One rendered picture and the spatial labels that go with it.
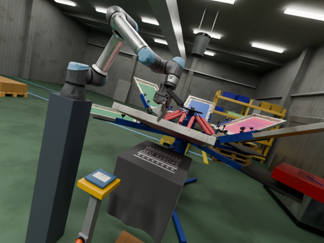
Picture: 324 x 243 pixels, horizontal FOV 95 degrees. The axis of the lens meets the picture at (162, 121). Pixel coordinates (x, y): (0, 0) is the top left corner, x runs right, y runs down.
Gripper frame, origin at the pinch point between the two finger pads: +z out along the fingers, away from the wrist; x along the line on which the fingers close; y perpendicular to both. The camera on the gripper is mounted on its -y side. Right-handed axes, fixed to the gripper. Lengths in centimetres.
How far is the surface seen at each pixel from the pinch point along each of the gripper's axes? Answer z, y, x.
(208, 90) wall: -400, 27, -954
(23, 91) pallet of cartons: 34, 546, -276
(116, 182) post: 34.5, 6.1, 9.4
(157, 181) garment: 32.8, -8.2, -13.0
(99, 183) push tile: 35.0, 9.6, 17.8
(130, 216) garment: 62, 2, -22
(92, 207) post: 48, 12, 12
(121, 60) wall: -425, 713, -876
